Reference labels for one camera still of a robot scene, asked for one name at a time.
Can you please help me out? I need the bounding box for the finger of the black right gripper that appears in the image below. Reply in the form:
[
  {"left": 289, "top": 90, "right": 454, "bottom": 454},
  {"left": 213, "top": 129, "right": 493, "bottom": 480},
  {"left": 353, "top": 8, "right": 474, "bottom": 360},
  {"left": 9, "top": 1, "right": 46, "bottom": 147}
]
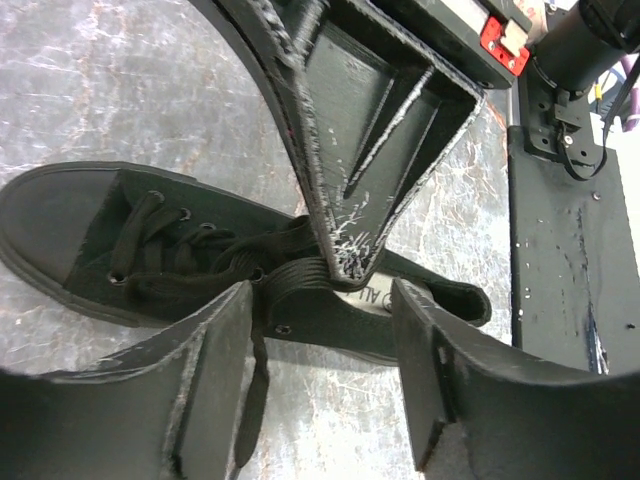
[{"left": 191, "top": 1, "right": 345, "bottom": 280}]

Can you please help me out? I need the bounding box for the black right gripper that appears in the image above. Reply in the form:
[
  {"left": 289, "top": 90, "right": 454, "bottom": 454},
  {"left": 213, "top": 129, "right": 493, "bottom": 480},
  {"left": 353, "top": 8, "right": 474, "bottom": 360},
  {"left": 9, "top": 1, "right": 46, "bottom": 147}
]
[{"left": 279, "top": 0, "right": 532, "bottom": 284}]

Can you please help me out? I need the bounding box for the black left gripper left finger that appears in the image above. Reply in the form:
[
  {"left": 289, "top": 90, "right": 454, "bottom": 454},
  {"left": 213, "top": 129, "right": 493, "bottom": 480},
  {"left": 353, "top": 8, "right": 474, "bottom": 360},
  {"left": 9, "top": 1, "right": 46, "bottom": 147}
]
[{"left": 1, "top": 282, "right": 252, "bottom": 479}]

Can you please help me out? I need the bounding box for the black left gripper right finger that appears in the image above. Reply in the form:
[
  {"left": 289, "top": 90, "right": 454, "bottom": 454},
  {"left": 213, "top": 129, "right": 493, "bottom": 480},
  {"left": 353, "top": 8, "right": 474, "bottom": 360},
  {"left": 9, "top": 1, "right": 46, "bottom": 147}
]
[{"left": 391, "top": 279, "right": 639, "bottom": 479}]

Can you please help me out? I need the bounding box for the black shoelace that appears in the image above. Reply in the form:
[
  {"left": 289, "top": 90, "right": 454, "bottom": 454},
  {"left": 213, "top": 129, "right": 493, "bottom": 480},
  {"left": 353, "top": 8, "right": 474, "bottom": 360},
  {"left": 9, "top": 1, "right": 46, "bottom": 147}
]
[{"left": 108, "top": 191, "right": 337, "bottom": 468}]

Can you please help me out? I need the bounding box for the black canvas sneaker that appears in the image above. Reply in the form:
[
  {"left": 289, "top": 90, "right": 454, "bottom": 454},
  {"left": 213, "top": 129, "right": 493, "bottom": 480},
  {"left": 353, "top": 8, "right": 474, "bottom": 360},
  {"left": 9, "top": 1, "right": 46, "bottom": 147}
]
[{"left": 1, "top": 162, "right": 492, "bottom": 363}]

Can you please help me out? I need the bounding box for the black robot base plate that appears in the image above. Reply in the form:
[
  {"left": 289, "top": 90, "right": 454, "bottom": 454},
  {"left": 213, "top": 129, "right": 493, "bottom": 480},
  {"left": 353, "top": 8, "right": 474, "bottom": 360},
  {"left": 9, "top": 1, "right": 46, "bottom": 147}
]
[{"left": 507, "top": 73, "right": 639, "bottom": 375}]

